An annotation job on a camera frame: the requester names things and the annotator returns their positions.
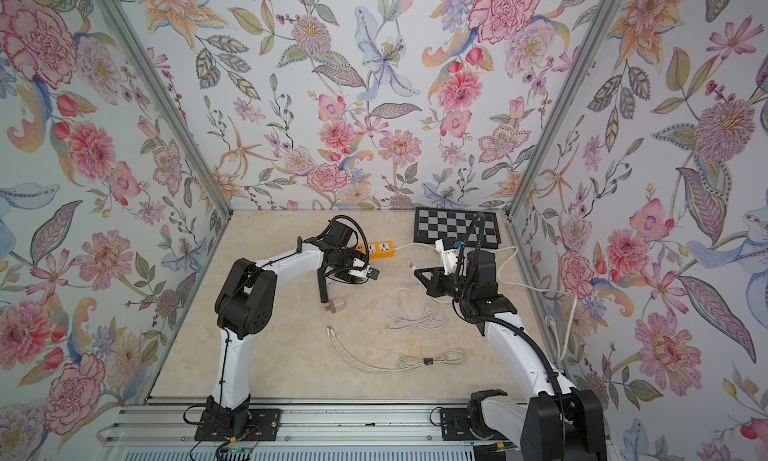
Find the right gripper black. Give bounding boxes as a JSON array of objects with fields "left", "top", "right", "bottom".
[{"left": 417, "top": 267, "right": 478, "bottom": 305}]

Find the white usb charging cable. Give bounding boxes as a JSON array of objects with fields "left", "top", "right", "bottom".
[{"left": 382, "top": 265, "right": 450, "bottom": 331}]

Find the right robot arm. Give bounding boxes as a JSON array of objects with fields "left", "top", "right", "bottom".
[{"left": 414, "top": 213, "right": 608, "bottom": 460}]

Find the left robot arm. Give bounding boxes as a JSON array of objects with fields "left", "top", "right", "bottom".
[{"left": 195, "top": 215, "right": 378, "bottom": 440}]

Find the black electric toothbrush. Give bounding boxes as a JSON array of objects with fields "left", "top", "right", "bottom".
[{"left": 317, "top": 266, "right": 329, "bottom": 305}]

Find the orange power strip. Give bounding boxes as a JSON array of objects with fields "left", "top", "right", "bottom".
[{"left": 355, "top": 241, "right": 395, "bottom": 259}]

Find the pink charger adapter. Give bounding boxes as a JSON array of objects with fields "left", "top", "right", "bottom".
[{"left": 325, "top": 297, "right": 346, "bottom": 314}]

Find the black white checkerboard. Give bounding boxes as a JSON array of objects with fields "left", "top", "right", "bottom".
[{"left": 413, "top": 207, "right": 502, "bottom": 249}]

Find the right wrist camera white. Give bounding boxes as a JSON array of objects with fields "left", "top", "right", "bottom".
[{"left": 435, "top": 238, "right": 463, "bottom": 275}]

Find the beige bundled cable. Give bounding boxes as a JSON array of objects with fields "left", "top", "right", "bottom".
[{"left": 326, "top": 325, "right": 468, "bottom": 374}]

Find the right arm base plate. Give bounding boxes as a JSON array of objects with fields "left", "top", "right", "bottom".
[{"left": 434, "top": 407, "right": 522, "bottom": 444}]

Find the aluminium front rail frame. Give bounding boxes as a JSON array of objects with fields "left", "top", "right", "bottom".
[{"left": 95, "top": 369, "right": 619, "bottom": 461}]

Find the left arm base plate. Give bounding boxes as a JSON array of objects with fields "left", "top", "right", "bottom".
[{"left": 194, "top": 409, "right": 282, "bottom": 442}]

